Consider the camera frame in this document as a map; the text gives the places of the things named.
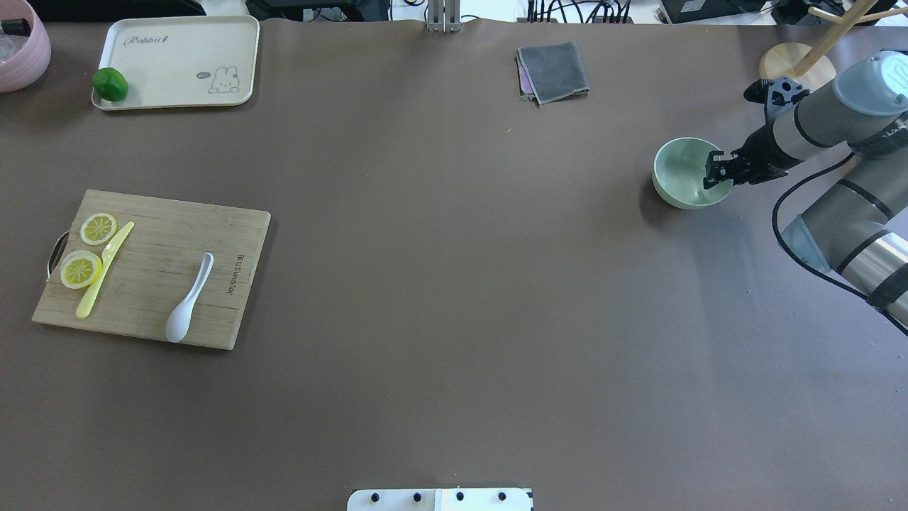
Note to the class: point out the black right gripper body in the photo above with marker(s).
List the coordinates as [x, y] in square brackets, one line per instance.
[765, 155]

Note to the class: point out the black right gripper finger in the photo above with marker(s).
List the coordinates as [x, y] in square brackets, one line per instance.
[715, 169]

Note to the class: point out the pale green bowl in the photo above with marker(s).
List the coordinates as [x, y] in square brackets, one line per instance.
[678, 174]

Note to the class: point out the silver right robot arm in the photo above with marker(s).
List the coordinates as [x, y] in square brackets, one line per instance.
[845, 230]

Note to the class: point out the white ceramic spoon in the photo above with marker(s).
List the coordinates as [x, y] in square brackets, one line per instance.
[179, 321]

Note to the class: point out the pink bowl of ice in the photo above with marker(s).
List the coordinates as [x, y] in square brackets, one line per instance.
[24, 63]

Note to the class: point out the wooden mug tree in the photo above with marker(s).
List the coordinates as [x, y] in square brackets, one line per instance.
[808, 64]

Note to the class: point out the grey folded cloth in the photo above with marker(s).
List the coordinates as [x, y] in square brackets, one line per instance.
[551, 73]

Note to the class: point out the cream rabbit tray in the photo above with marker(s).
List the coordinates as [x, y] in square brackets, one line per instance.
[184, 61]

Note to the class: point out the wooden cutting board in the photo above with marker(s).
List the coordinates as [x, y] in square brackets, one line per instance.
[156, 267]

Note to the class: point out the green lime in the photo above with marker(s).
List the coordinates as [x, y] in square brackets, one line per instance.
[110, 84]

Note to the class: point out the yellow plastic knife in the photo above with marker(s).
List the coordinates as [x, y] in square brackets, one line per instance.
[108, 254]

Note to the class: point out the steel muddler black tip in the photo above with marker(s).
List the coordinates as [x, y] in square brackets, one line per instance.
[16, 27]

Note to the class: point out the aluminium frame post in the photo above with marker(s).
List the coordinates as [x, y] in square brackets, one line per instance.
[443, 16]

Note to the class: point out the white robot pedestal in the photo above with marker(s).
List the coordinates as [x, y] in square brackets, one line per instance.
[494, 498]

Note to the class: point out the lemon slice near handle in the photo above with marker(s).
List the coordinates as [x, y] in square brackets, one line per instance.
[80, 269]

